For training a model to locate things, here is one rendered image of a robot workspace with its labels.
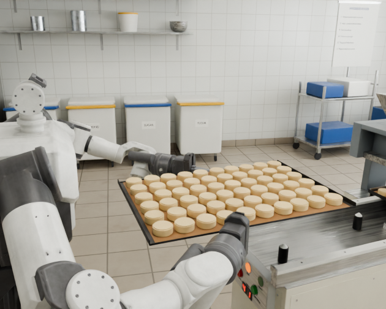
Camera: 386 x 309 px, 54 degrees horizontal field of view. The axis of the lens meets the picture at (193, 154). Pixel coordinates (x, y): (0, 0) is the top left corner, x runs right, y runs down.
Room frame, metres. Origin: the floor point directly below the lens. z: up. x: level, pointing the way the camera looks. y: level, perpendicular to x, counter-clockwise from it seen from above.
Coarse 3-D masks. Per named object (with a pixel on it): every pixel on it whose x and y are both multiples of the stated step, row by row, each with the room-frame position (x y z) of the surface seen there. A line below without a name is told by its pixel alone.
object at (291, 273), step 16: (384, 240) 1.12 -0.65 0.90; (320, 256) 1.02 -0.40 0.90; (336, 256) 1.02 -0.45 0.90; (352, 256) 1.04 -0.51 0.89; (368, 256) 1.07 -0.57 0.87; (384, 256) 1.09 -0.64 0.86; (272, 272) 0.96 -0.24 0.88; (288, 272) 0.95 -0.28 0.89; (304, 272) 0.98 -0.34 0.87; (320, 272) 1.00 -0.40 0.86; (336, 272) 1.02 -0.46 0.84
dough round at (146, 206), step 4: (148, 200) 0.95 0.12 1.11; (140, 204) 0.93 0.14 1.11; (144, 204) 0.93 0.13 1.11; (148, 204) 0.93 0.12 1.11; (152, 204) 0.93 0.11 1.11; (156, 204) 0.93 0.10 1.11; (140, 208) 0.92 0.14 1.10; (144, 208) 0.91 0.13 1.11; (148, 208) 0.91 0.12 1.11; (152, 208) 0.91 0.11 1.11; (156, 208) 0.91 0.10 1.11; (144, 212) 0.91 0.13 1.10
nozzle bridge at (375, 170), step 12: (372, 120) 1.72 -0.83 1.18; (384, 120) 1.72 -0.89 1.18; (360, 132) 1.64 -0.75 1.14; (372, 132) 1.66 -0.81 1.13; (384, 132) 1.52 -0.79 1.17; (360, 144) 1.64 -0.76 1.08; (372, 144) 1.67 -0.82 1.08; (384, 144) 1.61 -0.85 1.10; (360, 156) 1.65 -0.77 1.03; (372, 156) 1.60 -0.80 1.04; (384, 156) 1.58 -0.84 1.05; (372, 168) 1.69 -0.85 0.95; (384, 168) 1.72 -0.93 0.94; (372, 180) 1.70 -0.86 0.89; (384, 180) 1.73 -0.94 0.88
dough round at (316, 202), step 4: (308, 196) 1.00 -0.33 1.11; (312, 196) 0.99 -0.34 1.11; (316, 196) 1.00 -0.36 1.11; (320, 196) 1.00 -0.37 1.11; (308, 200) 0.97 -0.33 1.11; (312, 200) 0.97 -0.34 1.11; (316, 200) 0.97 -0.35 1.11; (320, 200) 0.97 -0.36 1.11; (324, 200) 0.97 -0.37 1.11; (312, 204) 0.96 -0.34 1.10; (316, 204) 0.96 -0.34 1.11; (320, 204) 0.96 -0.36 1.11; (324, 204) 0.96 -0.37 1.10
